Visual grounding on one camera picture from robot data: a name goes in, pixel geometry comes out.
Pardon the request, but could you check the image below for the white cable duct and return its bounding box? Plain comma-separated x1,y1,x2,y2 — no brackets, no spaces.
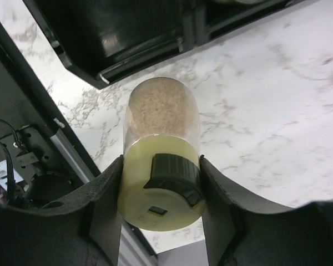
0,161,7,190

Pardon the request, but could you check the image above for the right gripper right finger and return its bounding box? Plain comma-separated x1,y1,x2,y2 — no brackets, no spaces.
200,157,333,265

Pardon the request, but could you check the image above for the yellow lid spice jar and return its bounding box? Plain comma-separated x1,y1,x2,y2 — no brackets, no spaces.
118,77,206,232

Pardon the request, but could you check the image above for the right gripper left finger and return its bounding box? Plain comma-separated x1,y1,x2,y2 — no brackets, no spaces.
0,156,123,265

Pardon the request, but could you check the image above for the black compartment organizer tray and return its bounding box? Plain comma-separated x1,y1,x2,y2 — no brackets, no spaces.
25,0,295,89

